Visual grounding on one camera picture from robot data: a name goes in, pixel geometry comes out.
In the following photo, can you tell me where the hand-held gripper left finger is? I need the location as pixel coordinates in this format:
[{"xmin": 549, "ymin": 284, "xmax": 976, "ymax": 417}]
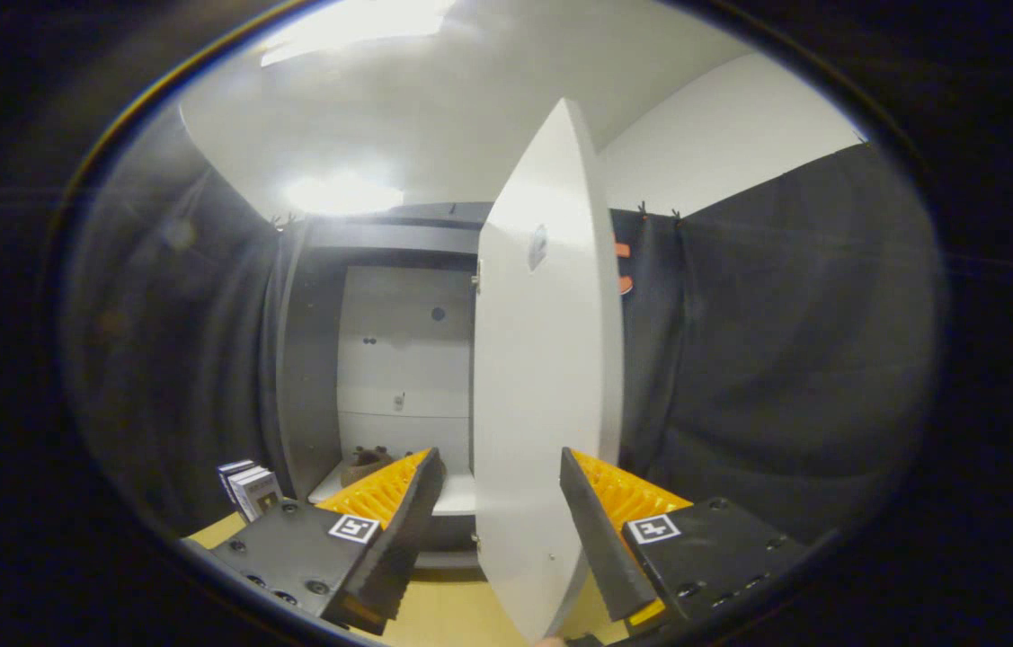
[{"xmin": 181, "ymin": 447, "xmax": 446, "ymax": 636}]

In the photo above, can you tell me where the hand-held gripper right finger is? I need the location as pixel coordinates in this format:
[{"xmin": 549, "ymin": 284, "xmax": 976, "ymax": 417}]
[{"xmin": 558, "ymin": 447, "xmax": 813, "ymax": 630}]

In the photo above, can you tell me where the grey felt shoe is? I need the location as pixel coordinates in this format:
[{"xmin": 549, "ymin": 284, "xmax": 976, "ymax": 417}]
[{"xmin": 340, "ymin": 445, "xmax": 408, "ymax": 488}]

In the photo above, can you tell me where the grey shoe cabinet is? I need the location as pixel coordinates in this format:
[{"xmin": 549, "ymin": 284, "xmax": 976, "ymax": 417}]
[{"xmin": 259, "ymin": 202, "xmax": 493, "ymax": 572}]

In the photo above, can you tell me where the stack of books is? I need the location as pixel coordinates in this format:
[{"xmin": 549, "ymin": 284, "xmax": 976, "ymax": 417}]
[{"xmin": 217, "ymin": 459, "xmax": 284, "ymax": 524}]

